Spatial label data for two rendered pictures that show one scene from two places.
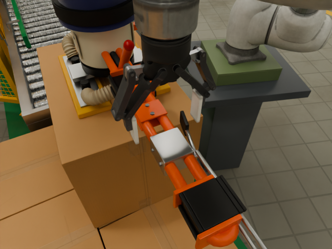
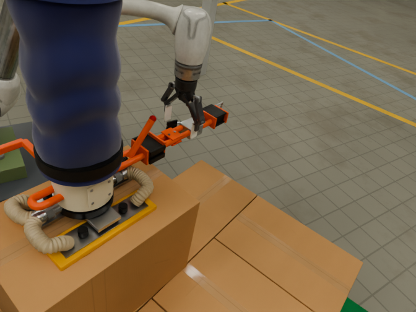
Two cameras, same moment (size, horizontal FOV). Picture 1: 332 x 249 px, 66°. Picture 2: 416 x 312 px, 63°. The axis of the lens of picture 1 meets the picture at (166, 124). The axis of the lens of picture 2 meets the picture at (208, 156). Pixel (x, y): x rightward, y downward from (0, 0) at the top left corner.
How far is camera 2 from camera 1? 1.28 m
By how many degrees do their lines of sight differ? 80
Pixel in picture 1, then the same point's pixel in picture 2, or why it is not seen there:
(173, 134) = (186, 123)
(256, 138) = not seen: outside the picture
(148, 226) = not seen: hidden behind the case
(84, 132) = (169, 200)
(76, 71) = (107, 217)
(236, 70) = (17, 153)
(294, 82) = (18, 129)
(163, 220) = not seen: hidden behind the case
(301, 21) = (17, 81)
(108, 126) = (157, 189)
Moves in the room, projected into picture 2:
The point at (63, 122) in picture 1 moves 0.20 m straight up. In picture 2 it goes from (164, 216) to (169, 171)
